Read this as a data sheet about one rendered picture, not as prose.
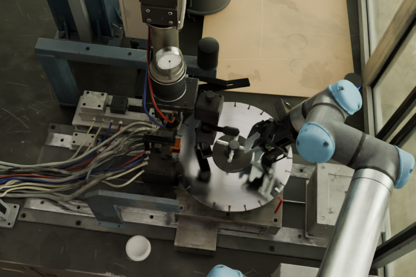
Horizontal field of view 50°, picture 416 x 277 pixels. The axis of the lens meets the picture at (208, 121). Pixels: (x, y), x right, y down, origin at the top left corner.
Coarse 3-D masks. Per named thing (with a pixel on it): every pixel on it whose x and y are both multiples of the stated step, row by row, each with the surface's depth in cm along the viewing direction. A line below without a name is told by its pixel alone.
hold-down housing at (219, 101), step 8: (200, 96) 96; (208, 96) 93; (216, 96) 96; (200, 104) 95; (208, 104) 95; (216, 104) 95; (200, 112) 96; (208, 112) 95; (216, 112) 95; (200, 120) 99; (208, 120) 98; (216, 120) 97; (200, 128) 106; (200, 136) 107; (208, 136) 106; (208, 144) 110
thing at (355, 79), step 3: (345, 75) 111; (348, 75) 112; (351, 75) 112; (354, 75) 112; (357, 75) 112; (345, 78) 111; (348, 78) 111; (351, 78) 111; (354, 78) 111; (357, 78) 111; (360, 78) 111; (351, 81) 111; (354, 81) 111; (357, 81) 111; (360, 81) 111; (354, 84) 110; (357, 84) 110; (360, 84) 110; (357, 87) 110
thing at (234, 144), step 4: (220, 140) 119; (232, 140) 119; (236, 140) 119; (224, 144) 119; (228, 144) 118; (232, 144) 118; (236, 144) 118; (228, 148) 119; (232, 148) 118; (236, 148) 118; (240, 148) 118; (244, 148) 118; (232, 152) 118; (236, 152) 120; (228, 156) 117; (232, 156) 117; (228, 160) 117
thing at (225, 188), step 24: (192, 120) 128; (240, 120) 128; (264, 120) 128; (192, 144) 124; (192, 168) 120; (216, 168) 121; (264, 168) 121; (288, 168) 121; (192, 192) 117; (216, 192) 117; (240, 192) 118; (264, 192) 118
